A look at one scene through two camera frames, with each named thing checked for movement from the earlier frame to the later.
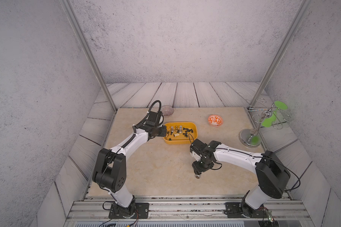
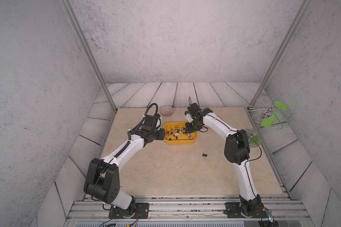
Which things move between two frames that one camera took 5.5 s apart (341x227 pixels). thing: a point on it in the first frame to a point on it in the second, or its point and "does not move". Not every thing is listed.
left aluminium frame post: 88,52 does not move
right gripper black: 197,169 to 189,129
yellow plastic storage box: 180,133 does not move
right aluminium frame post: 291,32 does not move
